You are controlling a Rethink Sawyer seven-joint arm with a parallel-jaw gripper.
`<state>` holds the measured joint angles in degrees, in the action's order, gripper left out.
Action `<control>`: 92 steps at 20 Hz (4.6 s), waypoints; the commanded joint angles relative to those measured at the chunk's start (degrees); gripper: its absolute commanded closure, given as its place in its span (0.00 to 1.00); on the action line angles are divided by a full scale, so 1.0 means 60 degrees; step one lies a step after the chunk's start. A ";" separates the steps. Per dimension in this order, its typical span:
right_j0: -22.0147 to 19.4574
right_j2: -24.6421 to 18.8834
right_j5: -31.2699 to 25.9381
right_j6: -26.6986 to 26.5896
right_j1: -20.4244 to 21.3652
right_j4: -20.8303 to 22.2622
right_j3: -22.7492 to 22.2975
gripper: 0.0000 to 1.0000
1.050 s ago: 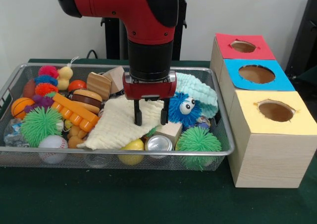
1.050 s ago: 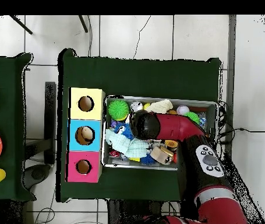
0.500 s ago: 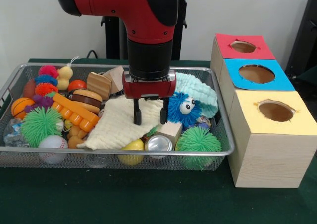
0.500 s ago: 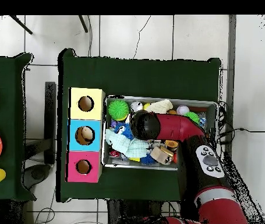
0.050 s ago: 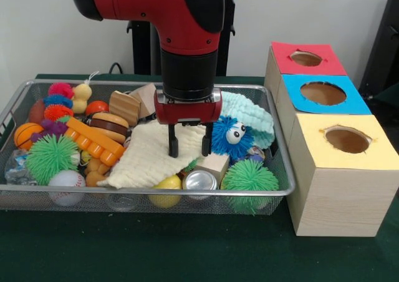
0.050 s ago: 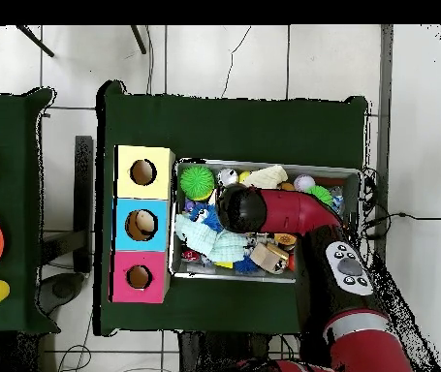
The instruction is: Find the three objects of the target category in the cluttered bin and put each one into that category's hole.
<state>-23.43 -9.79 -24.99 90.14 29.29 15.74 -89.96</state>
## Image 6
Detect cream muslin cloth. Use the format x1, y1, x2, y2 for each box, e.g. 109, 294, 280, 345
240, 164, 290, 191

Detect wooden box with three holes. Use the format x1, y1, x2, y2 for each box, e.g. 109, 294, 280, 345
110, 143, 176, 305

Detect clear mesh bin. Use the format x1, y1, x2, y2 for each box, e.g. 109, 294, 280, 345
169, 158, 364, 284

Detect blue fuzzy toy with eyes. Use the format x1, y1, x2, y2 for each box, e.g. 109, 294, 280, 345
184, 199, 224, 233

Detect green spiky ball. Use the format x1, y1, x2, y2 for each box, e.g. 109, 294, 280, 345
178, 164, 216, 202
306, 184, 335, 209

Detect mint green cloth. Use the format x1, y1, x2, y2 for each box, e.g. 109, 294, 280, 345
173, 214, 250, 264

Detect small blue fuzzy toy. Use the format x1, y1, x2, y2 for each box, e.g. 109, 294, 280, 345
233, 258, 259, 276

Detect plain wooden cube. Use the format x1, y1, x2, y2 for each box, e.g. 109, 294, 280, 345
249, 241, 291, 276

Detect toy hamburger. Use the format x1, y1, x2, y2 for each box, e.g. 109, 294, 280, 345
272, 232, 299, 248

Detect dark green tablecloth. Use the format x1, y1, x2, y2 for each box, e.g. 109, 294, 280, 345
0, 87, 57, 336
95, 79, 370, 337

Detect white baseball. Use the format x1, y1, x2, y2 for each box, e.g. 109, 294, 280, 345
293, 173, 317, 194

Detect black tripod leg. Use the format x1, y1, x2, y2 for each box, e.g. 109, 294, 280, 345
130, 25, 148, 55
14, 25, 55, 58

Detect grey floor strip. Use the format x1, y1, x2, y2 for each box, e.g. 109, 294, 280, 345
378, 25, 395, 261

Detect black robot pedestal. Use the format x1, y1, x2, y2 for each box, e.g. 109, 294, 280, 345
176, 331, 283, 372

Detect black floor cable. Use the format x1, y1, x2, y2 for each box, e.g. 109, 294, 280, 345
362, 208, 441, 230

